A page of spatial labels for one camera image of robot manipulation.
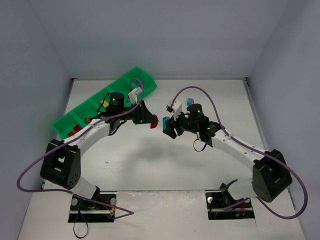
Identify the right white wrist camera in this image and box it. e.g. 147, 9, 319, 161
166, 99, 182, 121

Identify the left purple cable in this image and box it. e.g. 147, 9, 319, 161
16, 77, 145, 220

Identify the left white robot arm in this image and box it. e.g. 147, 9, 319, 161
40, 92, 159, 201

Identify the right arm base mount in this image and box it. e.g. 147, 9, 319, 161
205, 179, 255, 221

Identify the green divided sorting tray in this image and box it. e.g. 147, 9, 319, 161
51, 66, 157, 139

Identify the long red lego brick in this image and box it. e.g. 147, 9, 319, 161
73, 124, 82, 133

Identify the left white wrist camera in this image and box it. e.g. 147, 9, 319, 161
128, 87, 143, 105

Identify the teal lego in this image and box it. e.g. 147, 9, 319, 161
162, 116, 170, 131

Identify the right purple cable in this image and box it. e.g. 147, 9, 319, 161
172, 86, 309, 220

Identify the teal lego brick on stack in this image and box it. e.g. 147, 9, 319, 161
186, 97, 193, 106

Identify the purple cable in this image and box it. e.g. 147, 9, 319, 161
172, 86, 309, 220
16, 77, 145, 220

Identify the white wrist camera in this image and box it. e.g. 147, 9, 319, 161
128, 87, 143, 105
166, 99, 182, 121

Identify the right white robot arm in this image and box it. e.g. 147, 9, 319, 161
163, 102, 293, 203

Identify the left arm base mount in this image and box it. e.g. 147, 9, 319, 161
68, 191, 118, 237

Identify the yellow long lego plate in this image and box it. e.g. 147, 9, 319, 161
100, 100, 109, 108

